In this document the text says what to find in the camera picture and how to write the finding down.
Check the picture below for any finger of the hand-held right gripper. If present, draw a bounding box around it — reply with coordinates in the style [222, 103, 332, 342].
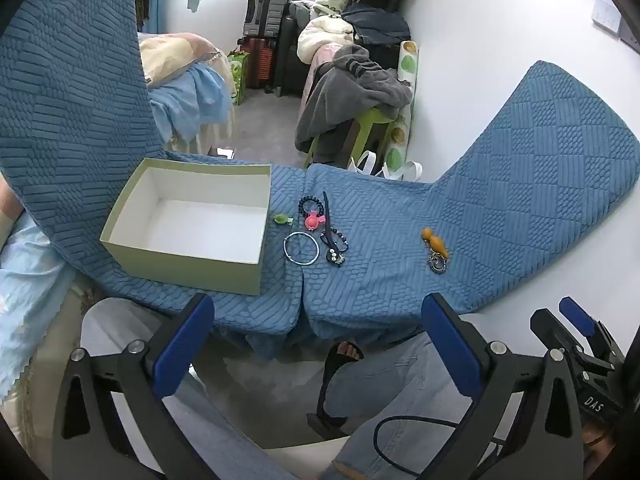
[530, 308, 593, 363]
[559, 297, 626, 361]

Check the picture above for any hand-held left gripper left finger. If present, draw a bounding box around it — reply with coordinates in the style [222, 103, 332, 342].
[50, 292, 216, 480]

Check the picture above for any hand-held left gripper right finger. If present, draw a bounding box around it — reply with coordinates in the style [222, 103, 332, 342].
[421, 292, 586, 480]

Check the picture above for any light green cardboard box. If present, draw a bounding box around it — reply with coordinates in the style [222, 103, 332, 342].
[100, 157, 272, 296]

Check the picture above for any silver chain with orange gourd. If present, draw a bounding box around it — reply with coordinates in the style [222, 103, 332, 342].
[421, 227, 451, 275]

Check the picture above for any silver bangle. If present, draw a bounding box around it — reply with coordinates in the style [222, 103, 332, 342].
[283, 231, 320, 266]

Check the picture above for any dark cord with owl charm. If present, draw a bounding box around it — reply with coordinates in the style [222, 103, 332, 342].
[322, 191, 346, 268]

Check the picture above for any person's leg in jeans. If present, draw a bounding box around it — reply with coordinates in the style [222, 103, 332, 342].
[320, 332, 483, 480]
[165, 385, 301, 480]

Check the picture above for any light blue floral cloth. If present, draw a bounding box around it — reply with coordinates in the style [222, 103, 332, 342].
[0, 220, 76, 401]

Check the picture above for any green stool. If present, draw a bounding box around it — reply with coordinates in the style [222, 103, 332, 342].
[304, 107, 396, 168]

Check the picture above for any blue textured sofa cover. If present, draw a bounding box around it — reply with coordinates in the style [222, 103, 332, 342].
[0, 0, 640, 361]

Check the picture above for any light blue bedsheet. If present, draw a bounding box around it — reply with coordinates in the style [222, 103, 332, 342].
[147, 62, 236, 153]

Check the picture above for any grey blanket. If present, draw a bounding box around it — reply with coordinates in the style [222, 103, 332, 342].
[295, 44, 415, 153]

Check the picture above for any green shopping bag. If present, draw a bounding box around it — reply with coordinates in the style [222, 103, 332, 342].
[227, 50, 251, 106]

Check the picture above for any rolled mat with green dots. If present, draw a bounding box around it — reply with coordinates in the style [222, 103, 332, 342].
[382, 40, 420, 171]

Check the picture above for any cream pillow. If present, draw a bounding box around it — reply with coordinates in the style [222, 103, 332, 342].
[137, 32, 223, 88]

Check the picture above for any red suitcase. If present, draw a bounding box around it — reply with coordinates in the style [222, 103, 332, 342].
[245, 37, 280, 90]

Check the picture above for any pink blanket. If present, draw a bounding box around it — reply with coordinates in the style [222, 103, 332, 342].
[301, 42, 346, 111]

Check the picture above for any black suitcase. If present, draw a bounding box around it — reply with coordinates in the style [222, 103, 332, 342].
[275, 12, 311, 96]

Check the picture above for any dark navy clothing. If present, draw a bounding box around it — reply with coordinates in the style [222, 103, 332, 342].
[342, 4, 412, 48]

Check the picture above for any cream duvet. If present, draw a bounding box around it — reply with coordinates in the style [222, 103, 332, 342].
[297, 15, 358, 63]

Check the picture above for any grey hard suitcase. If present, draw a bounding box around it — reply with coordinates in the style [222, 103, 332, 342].
[244, 0, 291, 38]

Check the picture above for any black cable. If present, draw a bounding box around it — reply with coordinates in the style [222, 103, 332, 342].
[372, 414, 501, 476]

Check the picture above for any white wall switch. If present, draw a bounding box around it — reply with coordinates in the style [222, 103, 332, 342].
[590, 0, 623, 31]

